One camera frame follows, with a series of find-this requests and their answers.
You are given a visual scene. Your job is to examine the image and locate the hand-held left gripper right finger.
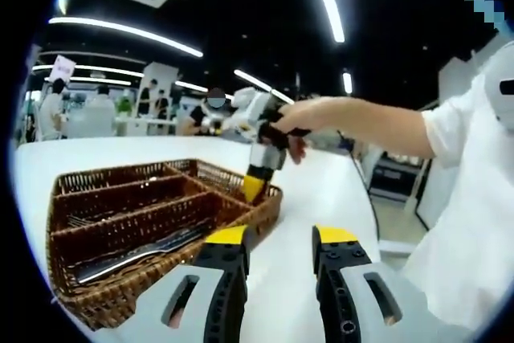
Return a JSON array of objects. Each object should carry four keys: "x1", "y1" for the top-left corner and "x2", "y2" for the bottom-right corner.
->
[{"x1": 311, "y1": 223, "x2": 473, "y2": 343}]

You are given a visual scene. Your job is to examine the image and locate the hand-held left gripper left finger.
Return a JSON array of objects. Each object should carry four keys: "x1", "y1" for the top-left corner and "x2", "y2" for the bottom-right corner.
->
[{"x1": 114, "y1": 225, "x2": 252, "y2": 343}]

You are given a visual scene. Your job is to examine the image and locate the brown wicker storage tray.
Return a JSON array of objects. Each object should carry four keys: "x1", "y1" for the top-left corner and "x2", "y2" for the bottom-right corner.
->
[{"x1": 46, "y1": 157, "x2": 284, "y2": 332}]

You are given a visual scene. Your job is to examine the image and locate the stainless steel fork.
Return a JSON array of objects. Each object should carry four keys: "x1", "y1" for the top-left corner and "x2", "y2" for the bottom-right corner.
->
[{"x1": 66, "y1": 214, "x2": 121, "y2": 228}]

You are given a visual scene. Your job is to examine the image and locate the person's right hand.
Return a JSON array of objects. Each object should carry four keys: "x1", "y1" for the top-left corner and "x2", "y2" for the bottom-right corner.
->
[{"x1": 275, "y1": 96, "x2": 322, "y2": 166}]

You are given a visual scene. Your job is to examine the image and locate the operator in white shirt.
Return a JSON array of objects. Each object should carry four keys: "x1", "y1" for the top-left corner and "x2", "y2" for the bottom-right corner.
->
[{"x1": 399, "y1": 33, "x2": 514, "y2": 330}]

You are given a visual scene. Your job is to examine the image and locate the ceiling strip lights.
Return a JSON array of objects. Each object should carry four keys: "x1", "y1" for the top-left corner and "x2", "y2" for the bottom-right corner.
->
[{"x1": 30, "y1": 0, "x2": 354, "y2": 105}]

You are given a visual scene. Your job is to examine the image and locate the pink hanging sign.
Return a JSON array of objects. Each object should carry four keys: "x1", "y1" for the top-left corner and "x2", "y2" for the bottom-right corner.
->
[{"x1": 51, "y1": 54, "x2": 77, "y2": 81}]

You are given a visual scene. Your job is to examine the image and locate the white chest-worn device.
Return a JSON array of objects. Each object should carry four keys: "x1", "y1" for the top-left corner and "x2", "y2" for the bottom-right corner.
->
[{"x1": 483, "y1": 42, "x2": 514, "y2": 132}]

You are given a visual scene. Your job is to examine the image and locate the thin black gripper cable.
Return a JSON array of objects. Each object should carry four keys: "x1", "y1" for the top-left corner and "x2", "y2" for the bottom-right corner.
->
[{"x1": 341, "y1": 140, "x2": 382, "y2": 242}]

